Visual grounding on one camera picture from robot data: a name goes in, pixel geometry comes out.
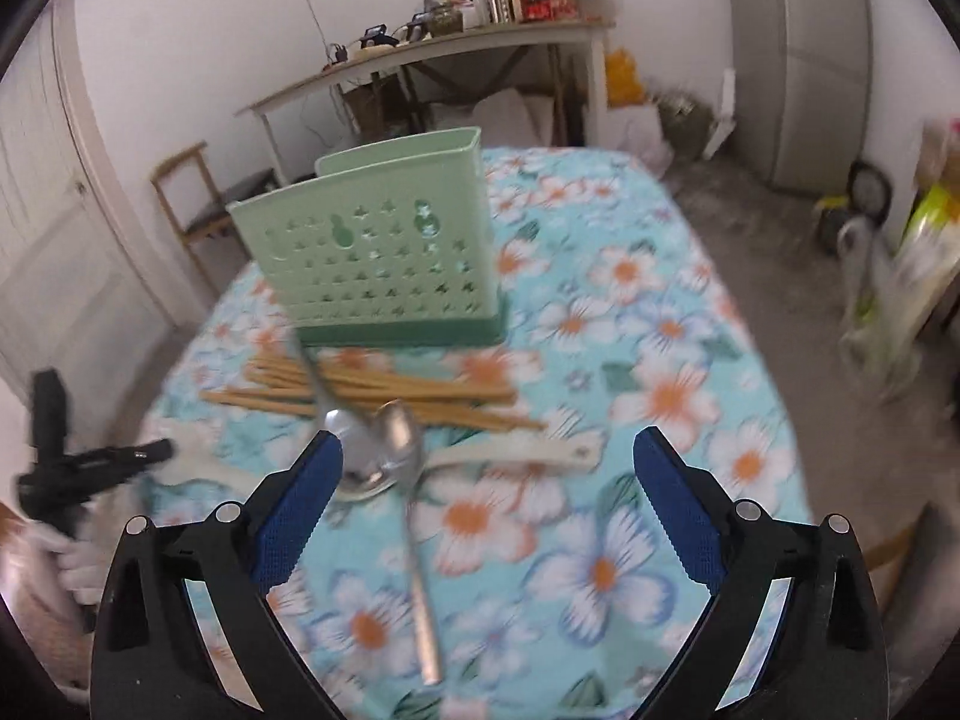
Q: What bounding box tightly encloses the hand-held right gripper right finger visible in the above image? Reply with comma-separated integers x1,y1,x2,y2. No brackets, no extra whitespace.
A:
632,426,890,720

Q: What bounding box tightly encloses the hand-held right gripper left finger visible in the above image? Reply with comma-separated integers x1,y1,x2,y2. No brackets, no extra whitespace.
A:
90,429,353,720

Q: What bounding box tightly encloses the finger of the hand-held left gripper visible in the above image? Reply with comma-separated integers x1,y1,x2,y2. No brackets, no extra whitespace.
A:
69,439,176,484

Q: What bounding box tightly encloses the white plastic spoon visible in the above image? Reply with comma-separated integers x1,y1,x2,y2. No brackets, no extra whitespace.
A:
420,431,602,475
154,420,256,492

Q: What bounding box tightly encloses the pile of wooden chopsticks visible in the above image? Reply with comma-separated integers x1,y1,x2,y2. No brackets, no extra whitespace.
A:
201,349,547,434

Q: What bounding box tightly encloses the green plastic utensil holder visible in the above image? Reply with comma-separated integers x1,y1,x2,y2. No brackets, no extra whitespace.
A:
227,126,511,350

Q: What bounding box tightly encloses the person's left forearm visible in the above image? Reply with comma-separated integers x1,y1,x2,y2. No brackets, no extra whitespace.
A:
0,501,95,702

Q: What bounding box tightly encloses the person's left hand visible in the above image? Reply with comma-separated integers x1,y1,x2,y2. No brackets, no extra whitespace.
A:
46,517,115,608

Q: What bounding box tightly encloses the blue floral tablecloth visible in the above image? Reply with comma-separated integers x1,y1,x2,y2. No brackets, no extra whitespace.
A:
139,146,815,720

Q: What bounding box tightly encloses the white door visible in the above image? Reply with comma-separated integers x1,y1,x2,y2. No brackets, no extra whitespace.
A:
0,7,181,383

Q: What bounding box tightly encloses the wooden chair black seat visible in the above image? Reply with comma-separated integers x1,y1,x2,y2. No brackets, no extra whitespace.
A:
150,141,278,278

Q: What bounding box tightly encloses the yellow green sack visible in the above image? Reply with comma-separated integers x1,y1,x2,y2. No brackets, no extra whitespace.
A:
904,180,960,256

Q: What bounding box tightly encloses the white standing appliance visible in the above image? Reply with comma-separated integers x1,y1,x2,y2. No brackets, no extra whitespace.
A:
705,67,740,158

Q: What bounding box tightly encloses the yellow plastic bag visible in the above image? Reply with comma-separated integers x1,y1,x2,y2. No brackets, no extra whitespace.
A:
604,49,646,107

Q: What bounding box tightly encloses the grey refrigerator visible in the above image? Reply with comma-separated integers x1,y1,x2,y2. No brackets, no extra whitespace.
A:
724,0,875,196

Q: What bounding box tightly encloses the long white desk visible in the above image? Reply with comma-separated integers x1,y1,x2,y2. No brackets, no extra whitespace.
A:
236,19,617,188

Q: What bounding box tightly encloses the white wall cable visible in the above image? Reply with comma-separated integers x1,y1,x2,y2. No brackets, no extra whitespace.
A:
296,0,338,61

